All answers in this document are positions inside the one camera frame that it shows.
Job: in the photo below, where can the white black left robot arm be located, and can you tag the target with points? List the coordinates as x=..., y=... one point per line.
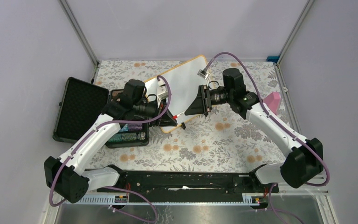
x=67, y=175

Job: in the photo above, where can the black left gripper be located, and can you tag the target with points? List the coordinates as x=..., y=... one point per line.
x=167, y=120

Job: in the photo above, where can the pink wedge block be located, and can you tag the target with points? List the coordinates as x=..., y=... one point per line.
x=273, y=102

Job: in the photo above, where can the white red whiteboard marker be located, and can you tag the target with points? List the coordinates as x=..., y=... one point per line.
x=179, y=116

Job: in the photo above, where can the black poker chip case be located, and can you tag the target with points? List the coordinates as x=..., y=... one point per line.
x=81, y=104

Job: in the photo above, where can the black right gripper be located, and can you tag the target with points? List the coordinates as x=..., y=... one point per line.
x=200, y=105

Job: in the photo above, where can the yellow framed whiteboard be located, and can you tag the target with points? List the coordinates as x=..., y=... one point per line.
x=184, y=82

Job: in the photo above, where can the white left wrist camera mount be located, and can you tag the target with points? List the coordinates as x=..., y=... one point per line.
x=163, y=92

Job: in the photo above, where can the blue corner bracket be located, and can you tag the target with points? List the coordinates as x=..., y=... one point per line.
x=273, y=59

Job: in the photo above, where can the floral patterned table mat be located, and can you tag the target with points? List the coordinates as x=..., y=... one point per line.
x=220, y=142

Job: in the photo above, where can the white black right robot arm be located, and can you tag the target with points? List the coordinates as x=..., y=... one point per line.
x=304, y=157

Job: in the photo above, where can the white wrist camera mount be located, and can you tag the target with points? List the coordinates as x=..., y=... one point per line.
x=204, y=74
x=163, y=92

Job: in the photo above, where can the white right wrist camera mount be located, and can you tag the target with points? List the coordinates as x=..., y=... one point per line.
x=204, y=74

